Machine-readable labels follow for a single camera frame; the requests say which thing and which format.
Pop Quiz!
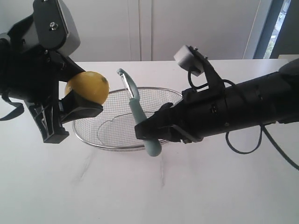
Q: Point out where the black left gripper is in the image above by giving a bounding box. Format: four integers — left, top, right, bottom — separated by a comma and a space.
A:
0, 15, 103, 144

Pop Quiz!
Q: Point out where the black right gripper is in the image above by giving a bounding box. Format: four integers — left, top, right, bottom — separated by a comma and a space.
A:
135, 88, 228, 143

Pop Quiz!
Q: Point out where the yellow lemon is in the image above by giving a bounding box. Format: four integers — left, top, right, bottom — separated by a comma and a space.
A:
64, 71, 109, 105

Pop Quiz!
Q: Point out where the teal handled peeler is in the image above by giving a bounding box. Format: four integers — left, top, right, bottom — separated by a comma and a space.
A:
117, 68, 162, 157

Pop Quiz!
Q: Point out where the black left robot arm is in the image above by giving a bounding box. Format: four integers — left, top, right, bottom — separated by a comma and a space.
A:
0, 15, 103, 144

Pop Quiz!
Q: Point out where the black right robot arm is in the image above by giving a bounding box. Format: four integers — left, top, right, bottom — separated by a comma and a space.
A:
135, 60, 299, 168

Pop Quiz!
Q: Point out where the oval steel mesh basket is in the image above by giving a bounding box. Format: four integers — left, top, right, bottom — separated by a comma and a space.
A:
72, 87, 182, 152

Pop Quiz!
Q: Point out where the black right camera cable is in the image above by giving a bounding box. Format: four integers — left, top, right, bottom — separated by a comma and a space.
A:
188, 67, 234, 91

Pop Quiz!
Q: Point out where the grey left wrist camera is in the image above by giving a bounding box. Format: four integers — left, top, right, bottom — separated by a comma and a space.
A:
33, 0, 80, 57

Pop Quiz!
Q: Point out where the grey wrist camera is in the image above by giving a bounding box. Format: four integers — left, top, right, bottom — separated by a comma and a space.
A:
174, 45, 204, 77
33, 0, 80, 57

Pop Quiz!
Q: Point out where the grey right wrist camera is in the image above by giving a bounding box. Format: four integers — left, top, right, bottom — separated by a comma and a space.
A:
174, 45, 204, 77

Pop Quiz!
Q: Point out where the dark window frame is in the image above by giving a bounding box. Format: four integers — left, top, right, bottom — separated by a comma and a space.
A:
253, 0, 299, 62

